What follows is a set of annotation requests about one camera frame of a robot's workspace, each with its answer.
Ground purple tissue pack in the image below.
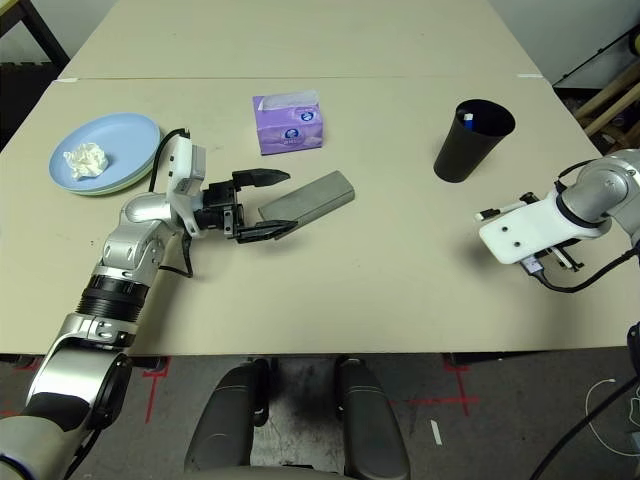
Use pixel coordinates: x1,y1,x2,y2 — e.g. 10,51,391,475
251,89,325,157

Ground white tissue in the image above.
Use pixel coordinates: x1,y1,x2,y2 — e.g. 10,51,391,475
62,142,110,181

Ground green plastic plate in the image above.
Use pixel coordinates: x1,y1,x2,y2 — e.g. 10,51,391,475
64,134,162,198

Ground black table foot bar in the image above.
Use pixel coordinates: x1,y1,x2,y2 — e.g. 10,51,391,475
444,352,626,369

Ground side table with black frame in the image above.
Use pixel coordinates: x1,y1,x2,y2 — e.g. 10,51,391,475
0,0,71,66

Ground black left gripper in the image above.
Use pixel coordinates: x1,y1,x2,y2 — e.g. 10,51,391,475
192,168,300,245

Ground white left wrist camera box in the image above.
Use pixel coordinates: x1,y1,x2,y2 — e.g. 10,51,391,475
166,135,208,237

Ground black foam mats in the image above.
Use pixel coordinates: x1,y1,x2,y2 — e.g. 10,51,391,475
0,62,61,146

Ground blue plastic plate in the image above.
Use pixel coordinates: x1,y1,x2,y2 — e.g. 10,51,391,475
48,112,161,192

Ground black plastic cup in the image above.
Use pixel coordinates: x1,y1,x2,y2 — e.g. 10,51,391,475
432,98,516,185

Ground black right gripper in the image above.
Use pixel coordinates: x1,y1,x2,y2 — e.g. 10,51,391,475
547,242,587,275

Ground grey glasses case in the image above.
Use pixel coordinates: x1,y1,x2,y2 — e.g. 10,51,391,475
259,169,356,234

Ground wooden frame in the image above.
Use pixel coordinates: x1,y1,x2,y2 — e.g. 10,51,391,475
574,39,640,146

